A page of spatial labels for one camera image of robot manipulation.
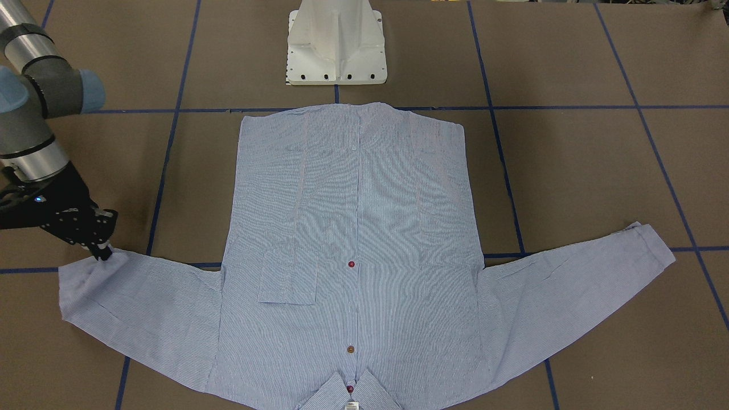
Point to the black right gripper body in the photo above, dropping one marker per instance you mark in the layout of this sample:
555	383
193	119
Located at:
67	192

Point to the light blue striped shirt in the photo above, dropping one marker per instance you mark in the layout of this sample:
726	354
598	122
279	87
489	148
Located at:
353	276

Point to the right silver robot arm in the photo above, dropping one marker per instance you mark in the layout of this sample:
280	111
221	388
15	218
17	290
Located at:
40	85

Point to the white pedestal column base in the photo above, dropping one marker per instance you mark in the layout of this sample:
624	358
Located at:
336	43

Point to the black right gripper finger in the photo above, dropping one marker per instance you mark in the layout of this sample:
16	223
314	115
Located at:
101	251

